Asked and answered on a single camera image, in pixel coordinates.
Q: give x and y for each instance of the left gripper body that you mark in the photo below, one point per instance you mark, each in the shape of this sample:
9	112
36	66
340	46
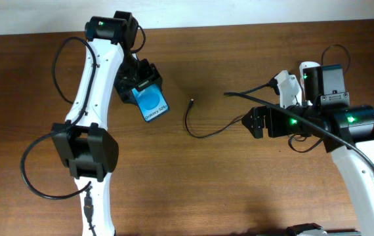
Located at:
135	73

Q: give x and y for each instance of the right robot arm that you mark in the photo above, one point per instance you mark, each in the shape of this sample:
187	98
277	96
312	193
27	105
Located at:
317	104

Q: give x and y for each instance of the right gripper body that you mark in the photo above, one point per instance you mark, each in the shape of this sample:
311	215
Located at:
279	124

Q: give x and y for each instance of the blue Galaxy smartphone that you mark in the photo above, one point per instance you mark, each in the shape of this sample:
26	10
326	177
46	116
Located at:
151	102

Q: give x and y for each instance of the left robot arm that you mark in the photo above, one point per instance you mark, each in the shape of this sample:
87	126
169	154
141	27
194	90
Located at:
83	142

